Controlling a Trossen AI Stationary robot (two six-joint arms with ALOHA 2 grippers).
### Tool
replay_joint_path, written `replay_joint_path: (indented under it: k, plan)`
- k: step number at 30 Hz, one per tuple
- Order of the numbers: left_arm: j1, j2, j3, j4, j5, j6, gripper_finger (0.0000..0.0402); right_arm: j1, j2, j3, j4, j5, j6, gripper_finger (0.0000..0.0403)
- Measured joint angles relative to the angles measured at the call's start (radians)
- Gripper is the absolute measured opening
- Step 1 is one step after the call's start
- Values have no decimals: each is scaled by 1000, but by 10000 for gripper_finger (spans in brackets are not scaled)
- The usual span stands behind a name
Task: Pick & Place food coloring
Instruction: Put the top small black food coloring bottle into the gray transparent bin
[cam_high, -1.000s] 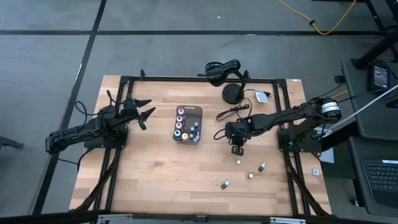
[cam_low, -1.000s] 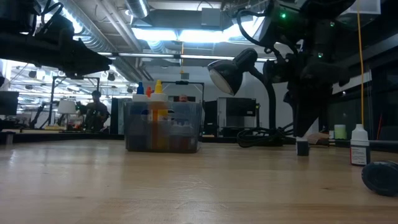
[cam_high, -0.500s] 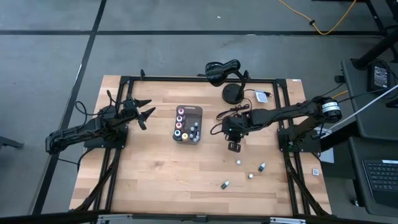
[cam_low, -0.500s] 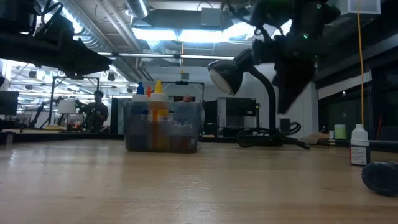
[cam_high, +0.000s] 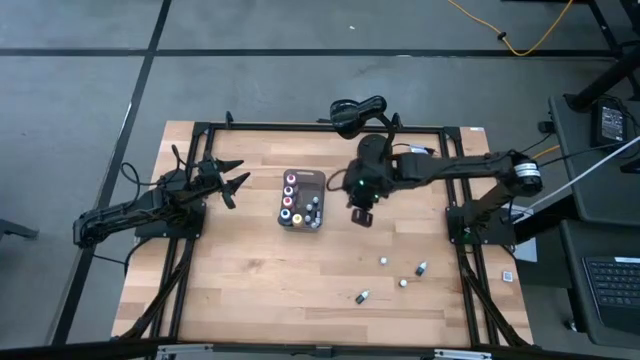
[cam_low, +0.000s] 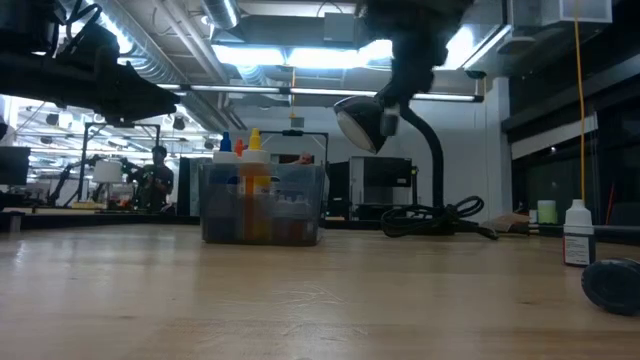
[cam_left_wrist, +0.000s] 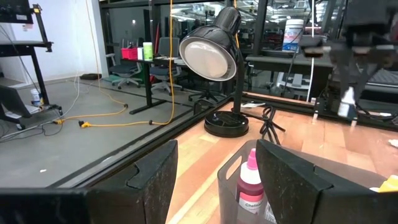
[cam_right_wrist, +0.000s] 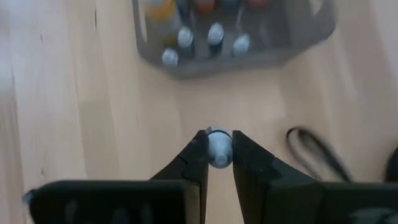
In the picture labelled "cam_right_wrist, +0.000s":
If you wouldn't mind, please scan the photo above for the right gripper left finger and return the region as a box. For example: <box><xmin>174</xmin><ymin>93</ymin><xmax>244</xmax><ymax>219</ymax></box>
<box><xmin>23</xmin><ymin>129</ymin><xmax>210</xmax><ymax>224</ymax></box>

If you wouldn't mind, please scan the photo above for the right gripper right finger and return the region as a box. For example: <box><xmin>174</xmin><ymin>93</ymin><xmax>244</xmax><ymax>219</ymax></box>
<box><xmin>231</xmin><ymin>129</ymin><xmax>398</xmax><ymax>224</ymax></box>

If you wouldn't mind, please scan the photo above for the small bottle with red label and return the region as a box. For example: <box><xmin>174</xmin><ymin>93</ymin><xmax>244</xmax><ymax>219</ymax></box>
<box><xmin>206</xmin><ymin>22</ymin><xmax>225</xmax><ymax>57</ymax></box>

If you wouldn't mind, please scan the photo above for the black lamp power cable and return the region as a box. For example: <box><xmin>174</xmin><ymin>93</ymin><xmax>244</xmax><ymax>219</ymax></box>
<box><xmin>285</xmin><ymin>125</ymin><xmax>354</xmax><ymax>183</ymax></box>

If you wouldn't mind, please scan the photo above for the grey translucent plastic bin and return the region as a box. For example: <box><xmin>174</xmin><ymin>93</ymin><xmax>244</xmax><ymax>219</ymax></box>
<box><xmin>132</xmin><ymin>0</ymin><xmax>338</xmax><ymax>80</ymax></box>

